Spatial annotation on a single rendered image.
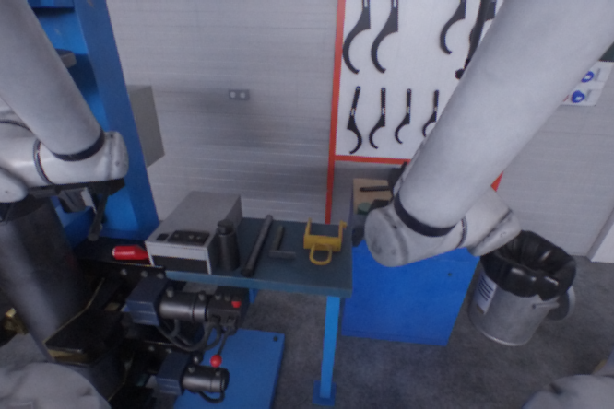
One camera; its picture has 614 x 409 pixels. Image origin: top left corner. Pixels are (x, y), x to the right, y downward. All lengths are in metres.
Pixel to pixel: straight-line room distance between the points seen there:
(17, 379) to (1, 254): 0.88
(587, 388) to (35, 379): 0.46
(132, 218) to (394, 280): 1.45
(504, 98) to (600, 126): 3.09
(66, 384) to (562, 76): 0.47
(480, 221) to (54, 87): 0.61
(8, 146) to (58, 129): 0.15
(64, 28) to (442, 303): 2.23
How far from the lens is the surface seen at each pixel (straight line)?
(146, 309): 1.32
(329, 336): 1.69
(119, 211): 1.59
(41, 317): 1.39
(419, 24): 2.68
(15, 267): 1.27
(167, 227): 1.35
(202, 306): 1.26
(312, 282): 1.21
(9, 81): 0.53
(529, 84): 0.32
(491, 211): 0.55
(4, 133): 0.75
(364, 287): 2.07
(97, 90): 1.39
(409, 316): 2.27
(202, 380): 1.66
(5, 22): 0.49
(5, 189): 0.71
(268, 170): 3.01
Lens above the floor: 1.90
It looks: 30 degrees down
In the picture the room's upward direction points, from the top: 1 degrees clockwise
